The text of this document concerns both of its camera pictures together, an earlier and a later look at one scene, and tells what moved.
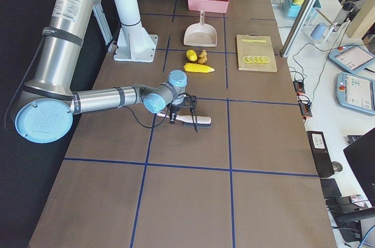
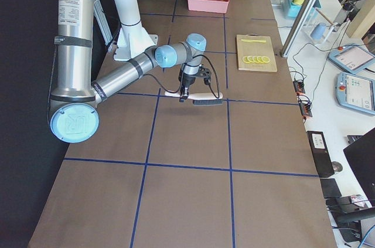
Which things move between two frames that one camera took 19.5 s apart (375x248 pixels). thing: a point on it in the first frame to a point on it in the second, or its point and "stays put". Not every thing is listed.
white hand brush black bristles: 201,121 to 204,99
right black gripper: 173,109 to 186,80
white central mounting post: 135,44 stays put
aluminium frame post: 305,12 stays put
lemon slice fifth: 265,59 stays put
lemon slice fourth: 259,58 stays put
